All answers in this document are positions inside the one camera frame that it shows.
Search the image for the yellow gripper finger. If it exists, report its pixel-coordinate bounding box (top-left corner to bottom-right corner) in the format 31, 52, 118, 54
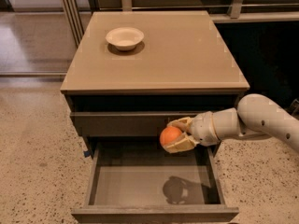
167, 117, 192, 133
163, 133, 199, 153

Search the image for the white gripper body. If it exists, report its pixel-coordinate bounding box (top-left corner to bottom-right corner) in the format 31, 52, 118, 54
189, 111, 220, 147

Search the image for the orange fruit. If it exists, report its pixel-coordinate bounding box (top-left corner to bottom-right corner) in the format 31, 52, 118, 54
160, 126, 182, 147

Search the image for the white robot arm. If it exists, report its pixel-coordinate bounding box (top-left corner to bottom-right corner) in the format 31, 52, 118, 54
160, 94, 299, 153

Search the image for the grey open middle drawer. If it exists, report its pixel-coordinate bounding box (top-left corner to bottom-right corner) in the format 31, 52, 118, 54
72, 143, 239, 224

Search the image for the grey drawer cabinet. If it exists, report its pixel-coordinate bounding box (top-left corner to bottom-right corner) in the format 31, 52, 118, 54
61, 11, 249, 151

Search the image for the grey top drawer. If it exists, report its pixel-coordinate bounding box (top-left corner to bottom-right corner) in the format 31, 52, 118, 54
70, 111, 196, 137

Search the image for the blue tape piece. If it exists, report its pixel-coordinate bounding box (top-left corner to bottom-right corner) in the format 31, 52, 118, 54
83, 150, 91, 158

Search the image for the white bowl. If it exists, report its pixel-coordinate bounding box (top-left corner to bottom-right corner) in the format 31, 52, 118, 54
106, 27, 144, 51

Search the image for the wooden bench with metal legs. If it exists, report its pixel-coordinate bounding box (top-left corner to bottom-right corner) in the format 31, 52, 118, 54
89, 0, 299, 23

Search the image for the metal window frame post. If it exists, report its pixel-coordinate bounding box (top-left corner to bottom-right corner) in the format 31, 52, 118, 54
62, 0, 84, 47

